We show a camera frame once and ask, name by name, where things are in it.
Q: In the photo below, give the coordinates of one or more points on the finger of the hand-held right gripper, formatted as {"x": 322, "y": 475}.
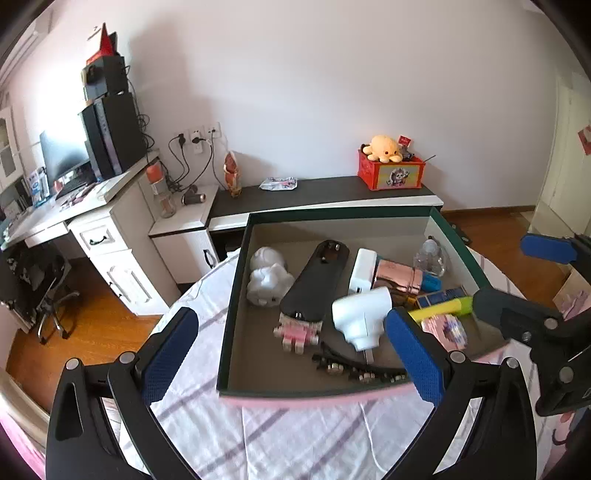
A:
{"x": 547, "y": 247}
{"x": 503, "y": 309}

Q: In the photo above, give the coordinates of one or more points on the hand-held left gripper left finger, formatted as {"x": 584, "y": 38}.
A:
{"x": 168, "y": 355}

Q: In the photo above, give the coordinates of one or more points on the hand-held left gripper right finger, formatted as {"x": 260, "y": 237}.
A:
{"x": 415, "y": 360}

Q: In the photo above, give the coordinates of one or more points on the pink block donut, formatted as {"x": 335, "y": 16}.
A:
{"x": 448, "y": 330}

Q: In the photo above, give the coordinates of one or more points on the black flowered hair clip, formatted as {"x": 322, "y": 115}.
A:
{"x": 364, "y": 371}

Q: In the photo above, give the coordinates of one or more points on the yellow plastic bar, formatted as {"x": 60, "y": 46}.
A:
{"x": 443, "y": 309}

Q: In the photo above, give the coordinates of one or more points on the white plug adapter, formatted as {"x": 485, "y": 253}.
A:
{"x": 362, "y": 321}

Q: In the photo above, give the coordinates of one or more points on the rose gold metallic case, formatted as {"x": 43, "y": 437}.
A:
{"x": 399, "y": 279}

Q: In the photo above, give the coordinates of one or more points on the clear glass bottle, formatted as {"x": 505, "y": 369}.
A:
{"x": 431, "y": 258}

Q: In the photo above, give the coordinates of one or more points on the pink storage box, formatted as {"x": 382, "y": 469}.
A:
{"x": 258, "y": 369}

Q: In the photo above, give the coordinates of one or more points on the white charger block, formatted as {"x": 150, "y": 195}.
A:
{"x": 362, "y": 270}

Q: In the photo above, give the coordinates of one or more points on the small pink block figure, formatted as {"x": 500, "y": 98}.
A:
{"x": 298, "y": 334}

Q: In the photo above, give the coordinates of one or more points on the black silicone case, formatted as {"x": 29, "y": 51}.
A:
{"x": 316, "y": 281}

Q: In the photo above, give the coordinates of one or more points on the white animal-shaped toy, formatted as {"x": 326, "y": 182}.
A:
{"x": 268, "y": 277}

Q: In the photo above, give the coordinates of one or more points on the cardboard box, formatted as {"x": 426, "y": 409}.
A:
{"x": 572, "y": 288}

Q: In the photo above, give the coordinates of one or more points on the pink printed bed sheet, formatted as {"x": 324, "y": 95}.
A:
{"x": 570, "y": 438}

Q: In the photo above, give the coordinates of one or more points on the white door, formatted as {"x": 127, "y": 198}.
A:
{"x": 568, "y": 161}

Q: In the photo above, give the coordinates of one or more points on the red paper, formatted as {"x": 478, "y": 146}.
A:
{"x": 584, "y": 138}

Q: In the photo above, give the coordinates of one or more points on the white side cabinet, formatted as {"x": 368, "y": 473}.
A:
{"x": 184, "y": 230}

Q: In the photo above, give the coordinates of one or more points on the white desk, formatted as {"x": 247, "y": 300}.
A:
{"x": 106, "y": 230}

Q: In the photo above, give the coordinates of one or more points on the striped white tablecloth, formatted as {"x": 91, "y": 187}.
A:
{"x": 295, "y": 443}

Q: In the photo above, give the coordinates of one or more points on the black office chair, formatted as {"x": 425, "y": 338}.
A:
{"x": 34, "y": 286}

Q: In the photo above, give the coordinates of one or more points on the black hair dryer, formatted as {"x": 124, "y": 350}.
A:
{"x": 193, "y": 196}

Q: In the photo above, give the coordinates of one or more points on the bottle with orange cap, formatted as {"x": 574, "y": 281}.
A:
{"x": 161, "y": 194}

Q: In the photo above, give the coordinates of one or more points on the red printed box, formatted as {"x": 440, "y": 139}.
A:
{"x": 392, "y": 174}

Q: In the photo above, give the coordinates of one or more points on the small red card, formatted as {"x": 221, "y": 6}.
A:
{"x": 405, "y": 140}

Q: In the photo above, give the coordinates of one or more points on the pink fuzzy blanket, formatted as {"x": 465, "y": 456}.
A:
{"x": 14, "y": 443}

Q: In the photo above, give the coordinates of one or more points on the low black-topped bench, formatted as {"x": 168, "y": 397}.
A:
{"x": 323, "y": 196}

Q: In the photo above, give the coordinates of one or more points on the anatomical body model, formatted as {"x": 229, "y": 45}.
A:
{"x": 233, "y": 175}

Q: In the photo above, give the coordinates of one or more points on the orange octopus plush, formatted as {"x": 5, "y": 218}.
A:
{"x": 382, "y": 147}

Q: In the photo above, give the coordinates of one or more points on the printed plastic packet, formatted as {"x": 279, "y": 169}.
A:
{"x": 277, "y": 184}

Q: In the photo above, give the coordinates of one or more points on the blue packet box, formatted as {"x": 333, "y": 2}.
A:
{"x": 37, "y": 184}

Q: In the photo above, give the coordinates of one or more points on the black computer tower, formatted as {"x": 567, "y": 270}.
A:
{"x": 113, "y": 138}

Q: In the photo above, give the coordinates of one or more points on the black computer monitor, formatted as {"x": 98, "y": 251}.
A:
{"x": 62, "y": 154}

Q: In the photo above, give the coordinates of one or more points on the white glass-door cabinet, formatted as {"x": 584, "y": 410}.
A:
{"x": 7, "y": 143}

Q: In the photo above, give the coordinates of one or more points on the black box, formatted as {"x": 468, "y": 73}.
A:
{"x": 104, "y": 76}

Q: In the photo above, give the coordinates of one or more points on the red flat box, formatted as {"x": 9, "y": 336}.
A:
{"x": 94, "y": 57}

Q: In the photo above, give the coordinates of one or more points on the red triangular board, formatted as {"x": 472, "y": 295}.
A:
{"x": 107, "y": 39}

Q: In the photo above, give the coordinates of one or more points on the white air conditioner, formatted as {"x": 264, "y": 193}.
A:
{"x": 34, "y": 30}

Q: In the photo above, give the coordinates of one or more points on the white wall sockets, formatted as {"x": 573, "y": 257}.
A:
{"x": 201, "y": 136}

